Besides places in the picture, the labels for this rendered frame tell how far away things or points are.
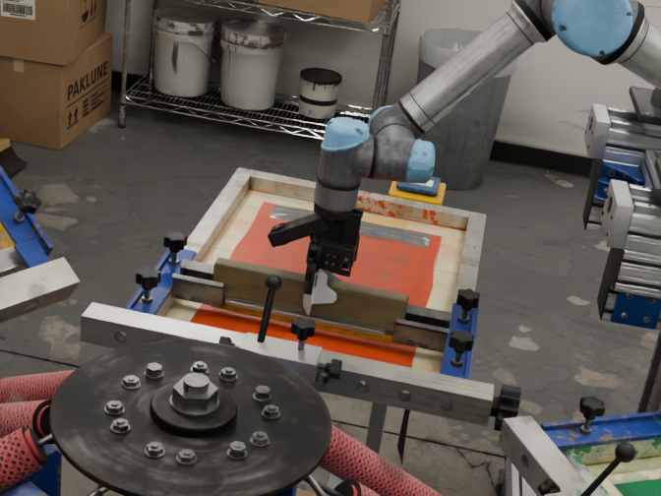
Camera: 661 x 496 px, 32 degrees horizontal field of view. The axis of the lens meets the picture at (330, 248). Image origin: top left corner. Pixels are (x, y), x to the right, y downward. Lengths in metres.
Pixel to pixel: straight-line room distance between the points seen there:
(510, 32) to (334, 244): 0.48
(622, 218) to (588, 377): 1.91
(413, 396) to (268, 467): 0.72
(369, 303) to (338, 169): 0.27
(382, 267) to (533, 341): 1.91
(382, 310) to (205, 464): 0.95
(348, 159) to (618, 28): 0.48
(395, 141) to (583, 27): 0.36
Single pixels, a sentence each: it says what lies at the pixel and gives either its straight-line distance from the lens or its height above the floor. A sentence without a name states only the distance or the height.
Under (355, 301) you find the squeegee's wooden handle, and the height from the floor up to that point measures 1.04.
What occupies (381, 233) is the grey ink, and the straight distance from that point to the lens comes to 2.53.
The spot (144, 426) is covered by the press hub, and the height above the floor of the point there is 1.31.
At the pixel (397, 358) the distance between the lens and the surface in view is 2.09.
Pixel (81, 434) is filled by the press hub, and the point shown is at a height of 1.31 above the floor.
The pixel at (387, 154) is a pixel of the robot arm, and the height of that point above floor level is 1.32.
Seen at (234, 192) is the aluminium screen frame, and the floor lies 0.99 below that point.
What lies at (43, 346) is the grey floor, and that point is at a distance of 3.85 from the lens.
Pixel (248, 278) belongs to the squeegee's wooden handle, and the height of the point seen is 1.04.
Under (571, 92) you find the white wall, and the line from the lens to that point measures 5.76.
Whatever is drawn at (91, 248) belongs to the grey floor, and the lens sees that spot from 4.48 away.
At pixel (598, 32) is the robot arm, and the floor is 1.58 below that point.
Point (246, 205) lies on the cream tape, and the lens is 2.60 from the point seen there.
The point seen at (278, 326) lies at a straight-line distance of 2.13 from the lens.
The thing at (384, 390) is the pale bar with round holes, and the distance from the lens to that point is 1.87.
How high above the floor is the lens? 2.01
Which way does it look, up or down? 26 degrees down
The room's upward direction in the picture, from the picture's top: 8 degrees clockwise
